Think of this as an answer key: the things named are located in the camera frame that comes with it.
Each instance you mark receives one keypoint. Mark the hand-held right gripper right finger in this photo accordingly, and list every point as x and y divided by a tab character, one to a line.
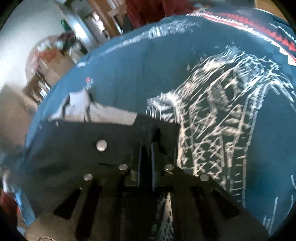
154	169

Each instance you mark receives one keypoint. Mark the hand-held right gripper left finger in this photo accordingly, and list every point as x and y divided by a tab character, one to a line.
136	169

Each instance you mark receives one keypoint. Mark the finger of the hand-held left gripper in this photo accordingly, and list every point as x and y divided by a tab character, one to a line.
101	145

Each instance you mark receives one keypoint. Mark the dark navy garment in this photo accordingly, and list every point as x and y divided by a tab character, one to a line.
69	143

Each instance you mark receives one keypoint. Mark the blue printed duvet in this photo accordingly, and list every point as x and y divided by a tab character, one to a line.
138	69

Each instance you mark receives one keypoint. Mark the dark slatted chair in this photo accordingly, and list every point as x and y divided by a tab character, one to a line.
34	87

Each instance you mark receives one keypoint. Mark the dark wooden cabinet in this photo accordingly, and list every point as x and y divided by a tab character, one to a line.
13	115

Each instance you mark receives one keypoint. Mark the grey door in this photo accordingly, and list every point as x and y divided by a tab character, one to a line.
76	23

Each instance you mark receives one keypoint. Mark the wooden chair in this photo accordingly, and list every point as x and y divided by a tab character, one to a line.
113	20

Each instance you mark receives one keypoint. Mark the green box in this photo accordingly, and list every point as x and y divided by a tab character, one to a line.
64	25

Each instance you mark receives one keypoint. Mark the wooden wardrobe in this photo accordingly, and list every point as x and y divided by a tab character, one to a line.
101	7

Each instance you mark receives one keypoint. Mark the dark red knitted cloth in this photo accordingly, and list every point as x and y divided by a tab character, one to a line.
148	9

